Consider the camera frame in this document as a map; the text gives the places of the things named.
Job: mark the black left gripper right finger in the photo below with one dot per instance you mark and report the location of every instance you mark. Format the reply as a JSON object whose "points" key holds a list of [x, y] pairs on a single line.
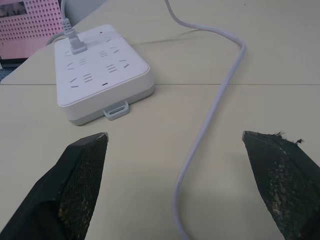
{"points": [[285, 180]]}

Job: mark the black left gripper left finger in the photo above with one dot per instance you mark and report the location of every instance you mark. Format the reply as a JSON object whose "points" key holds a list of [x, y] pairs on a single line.
{"points": [[70, 180]]}

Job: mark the white power strip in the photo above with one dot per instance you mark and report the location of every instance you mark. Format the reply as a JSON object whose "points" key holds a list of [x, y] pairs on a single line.
{"points": [[100, 75]]}

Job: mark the grey power plug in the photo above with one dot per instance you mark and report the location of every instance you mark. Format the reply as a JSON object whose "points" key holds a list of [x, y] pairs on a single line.
{"points": [[74, 37]]}

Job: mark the pink perforated panel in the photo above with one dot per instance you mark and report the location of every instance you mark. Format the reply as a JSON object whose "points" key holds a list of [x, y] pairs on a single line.
{"points": [[25, 27]]}

